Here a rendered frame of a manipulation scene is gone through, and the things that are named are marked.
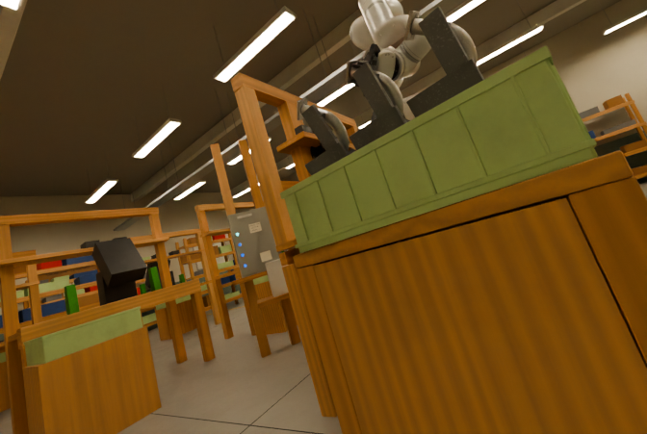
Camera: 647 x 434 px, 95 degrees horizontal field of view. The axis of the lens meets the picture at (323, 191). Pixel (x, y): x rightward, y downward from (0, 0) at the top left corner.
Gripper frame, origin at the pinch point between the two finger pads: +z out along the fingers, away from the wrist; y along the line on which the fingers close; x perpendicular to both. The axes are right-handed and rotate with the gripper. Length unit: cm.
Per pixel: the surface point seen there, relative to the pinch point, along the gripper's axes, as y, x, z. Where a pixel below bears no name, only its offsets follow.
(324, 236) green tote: -32.4, 9.3, 23.6
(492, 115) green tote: 1.3, 33.1, 15.9
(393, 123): -8.0, 13.2, 5.4
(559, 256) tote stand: -13, 49, 24
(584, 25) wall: 19, 74, -1101
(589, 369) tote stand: -25, 57, 29
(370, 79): 0.4, 5.6, 5.4
